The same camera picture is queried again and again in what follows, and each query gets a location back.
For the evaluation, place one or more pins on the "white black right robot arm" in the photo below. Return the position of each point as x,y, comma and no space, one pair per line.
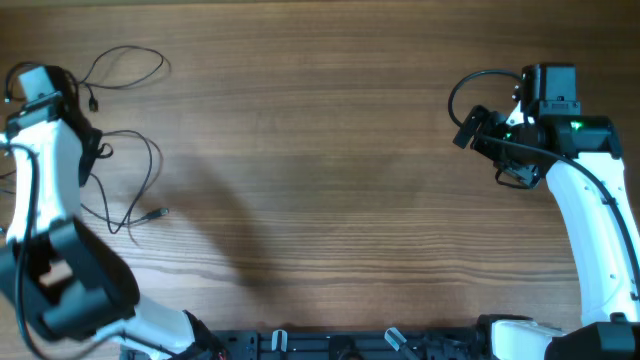
548,138

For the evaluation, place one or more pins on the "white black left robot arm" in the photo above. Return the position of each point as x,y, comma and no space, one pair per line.
63,281

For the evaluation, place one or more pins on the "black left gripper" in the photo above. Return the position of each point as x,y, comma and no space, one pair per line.
89,167

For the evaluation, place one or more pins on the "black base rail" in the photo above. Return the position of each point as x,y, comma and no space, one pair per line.
393,343

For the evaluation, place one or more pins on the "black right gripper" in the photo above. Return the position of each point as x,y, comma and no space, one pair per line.
522,172

